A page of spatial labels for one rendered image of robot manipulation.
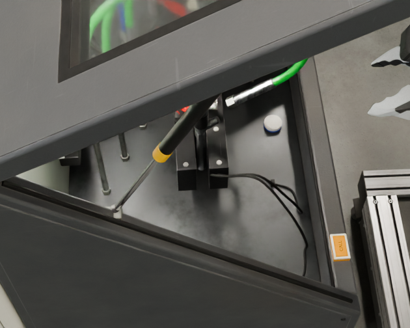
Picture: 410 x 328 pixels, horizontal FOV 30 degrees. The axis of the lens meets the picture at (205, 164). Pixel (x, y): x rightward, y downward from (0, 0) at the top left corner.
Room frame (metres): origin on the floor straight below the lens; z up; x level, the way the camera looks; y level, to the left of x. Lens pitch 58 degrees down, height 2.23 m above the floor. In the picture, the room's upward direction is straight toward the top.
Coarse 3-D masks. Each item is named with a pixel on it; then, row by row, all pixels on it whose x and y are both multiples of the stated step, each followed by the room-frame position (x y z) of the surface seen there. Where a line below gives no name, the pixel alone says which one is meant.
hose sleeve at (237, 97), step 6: (258, 84) 0.83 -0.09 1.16; (264, 84) 0.82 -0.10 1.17; (270, 84) 0.82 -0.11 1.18; (246, 90) 0.82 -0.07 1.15; (252, 90) 0.82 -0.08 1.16; (258, 90) 0.82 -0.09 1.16; (264, 90) 0.81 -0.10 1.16; (234, 96) 0.82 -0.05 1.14; (240, 96) 0.82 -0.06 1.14; (246, 96) 0.81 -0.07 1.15; (252, 96) 0.81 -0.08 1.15; (240, 102) 0.81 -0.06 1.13
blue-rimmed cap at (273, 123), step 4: (268, 116) 0.99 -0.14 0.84; (272, 116) 0.99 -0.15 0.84; (276, 116) 0.99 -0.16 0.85; (264, 120) 0.98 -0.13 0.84; (268, 120) 0.97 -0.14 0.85; (272, 120) 0.97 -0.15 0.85; (276, 120) 0.97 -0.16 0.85; (280, 120) 0.97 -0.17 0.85; (264, 124) 0.97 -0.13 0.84; (268, 124) 0.96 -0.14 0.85; (272, 124) 0.96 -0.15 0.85; (276, 124) 0.96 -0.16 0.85; (280, 124) 0.97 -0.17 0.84; (268, 128) 0.96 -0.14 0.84; (272, 128) 0.96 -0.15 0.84; (276, 128) 0.96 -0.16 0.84; (280, 128) 0.96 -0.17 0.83; (272, 132) 0.95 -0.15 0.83
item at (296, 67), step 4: (304, 60) 0.82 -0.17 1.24; (296, 64) 0.82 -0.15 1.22; (300, 64) 0.82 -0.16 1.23; (304, 64) 0.82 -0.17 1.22; (292, 68) 0.82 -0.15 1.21; (296, 68) 0.82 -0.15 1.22; (300, 68) 0.82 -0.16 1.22; (284, 72) 0.83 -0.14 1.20; (288, 72) 0.82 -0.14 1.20; (292, 72) 0.82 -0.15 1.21; (296, 72) 0.82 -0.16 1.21; (280, 76) 0.82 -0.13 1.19; (284, 76) 0.82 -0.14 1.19; (288, 76) 0.82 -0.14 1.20; (292, 76) 0.82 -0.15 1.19; (272, 80) 0.82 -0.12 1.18; (276, 80) 0.82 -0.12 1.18; (280, 80) 0.82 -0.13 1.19; (284, 80) 0.82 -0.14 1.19; (276, 84) 0.82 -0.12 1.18
